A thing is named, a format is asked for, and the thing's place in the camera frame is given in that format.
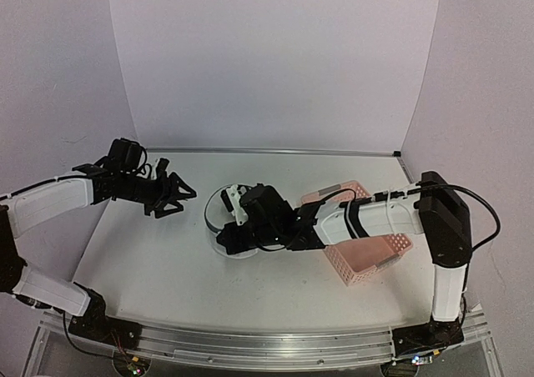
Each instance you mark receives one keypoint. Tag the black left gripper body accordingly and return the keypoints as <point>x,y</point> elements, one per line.
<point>151,194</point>

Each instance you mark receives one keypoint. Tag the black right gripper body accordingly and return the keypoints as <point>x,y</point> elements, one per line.
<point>269,234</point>

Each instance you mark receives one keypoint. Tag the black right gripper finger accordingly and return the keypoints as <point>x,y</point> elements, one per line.
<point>232,230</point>
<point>240,246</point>

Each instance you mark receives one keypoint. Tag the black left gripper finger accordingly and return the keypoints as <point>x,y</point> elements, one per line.
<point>166,209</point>
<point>179,190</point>

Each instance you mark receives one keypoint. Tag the pink perforated plastic basket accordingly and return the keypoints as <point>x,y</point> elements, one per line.
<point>357,259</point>

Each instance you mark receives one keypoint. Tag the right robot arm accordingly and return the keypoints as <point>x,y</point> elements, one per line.
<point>454,220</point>

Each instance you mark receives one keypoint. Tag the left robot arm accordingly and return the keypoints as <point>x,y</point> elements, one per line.
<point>24,214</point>

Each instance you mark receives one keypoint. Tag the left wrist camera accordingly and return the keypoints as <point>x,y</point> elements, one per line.
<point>158,169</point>

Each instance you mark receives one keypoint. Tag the aluminium front rail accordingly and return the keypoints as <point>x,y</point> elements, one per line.
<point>265,351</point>

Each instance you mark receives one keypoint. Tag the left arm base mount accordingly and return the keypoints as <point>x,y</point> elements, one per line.
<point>97,326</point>

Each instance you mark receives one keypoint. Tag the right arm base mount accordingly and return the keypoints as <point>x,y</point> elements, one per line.
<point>425,338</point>

